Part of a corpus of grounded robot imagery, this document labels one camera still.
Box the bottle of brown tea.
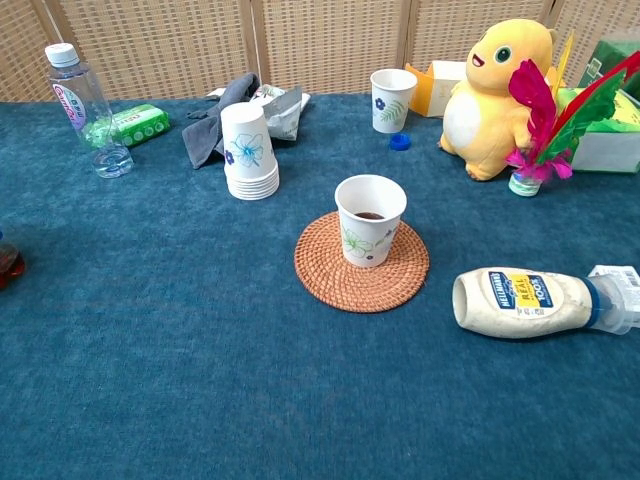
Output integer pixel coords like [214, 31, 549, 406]
[0, 229, 26, 291]

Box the paper cup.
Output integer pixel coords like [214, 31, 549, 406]
[334, 173, 408, 269]
[369, 68, 419, 135]

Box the white mayonnaise squeeze bottle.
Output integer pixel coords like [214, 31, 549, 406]
[452, 266, 640, 340]

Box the clear water bottle white cap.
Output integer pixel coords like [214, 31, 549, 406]
[43, 42, 135, 180]

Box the round woven rattan coaster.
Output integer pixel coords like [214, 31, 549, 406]
[293, 210, 431, 315]

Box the stack of inverted paper cups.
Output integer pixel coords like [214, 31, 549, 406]
[220, 101, 280, 202]

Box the crumpled white snack bag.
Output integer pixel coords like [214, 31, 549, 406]
[249, 83, 312, 142]

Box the grey cloth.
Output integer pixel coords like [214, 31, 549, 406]
[181, 72, 261, 170]

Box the blue table cloth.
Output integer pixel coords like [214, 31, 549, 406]
[0, 92, 640, 480]

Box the orange and white carton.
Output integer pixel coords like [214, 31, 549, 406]
[404, 60, 469, 119]

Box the yellow plush toy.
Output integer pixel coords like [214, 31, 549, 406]
[438, 18, 559, 182]

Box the green tissue pack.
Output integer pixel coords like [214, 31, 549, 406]
[82, 103, 171, 150]

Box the colourful feather shuttlecock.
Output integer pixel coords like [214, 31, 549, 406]
[505, 32, 640, 198]

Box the woven bamboo folding screen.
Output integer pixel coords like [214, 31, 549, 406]
[0, 0, 640, 104]

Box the small white labelled box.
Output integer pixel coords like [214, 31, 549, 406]
[587, 264, 640, 291]

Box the green tissue box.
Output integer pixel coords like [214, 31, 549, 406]
[554, 87, 640, 175]

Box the box of green tea sachets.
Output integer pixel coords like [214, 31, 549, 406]
[577, 37, 640, 96]

